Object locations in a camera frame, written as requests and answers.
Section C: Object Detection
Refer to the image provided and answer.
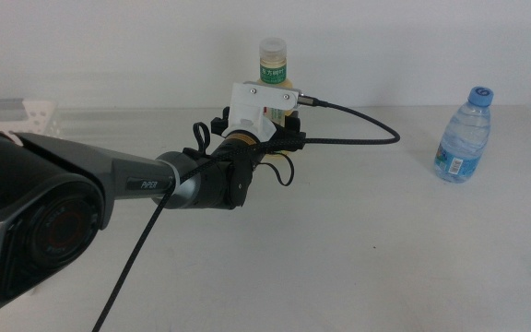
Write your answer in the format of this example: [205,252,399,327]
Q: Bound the thin black cable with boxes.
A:
[192,121,212,156]
[254,150,296,188]

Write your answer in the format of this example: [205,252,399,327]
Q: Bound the yellow tea bottle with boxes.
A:
[258,37,294,158]

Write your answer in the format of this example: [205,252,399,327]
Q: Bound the thick black braided cable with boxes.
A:
[91,94,401,332]

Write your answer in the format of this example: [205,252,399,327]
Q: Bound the white perforated plastic basket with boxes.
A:
[0,98,59,139]

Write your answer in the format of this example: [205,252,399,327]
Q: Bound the clear water bottle blue cap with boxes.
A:
[433,86,495,184]

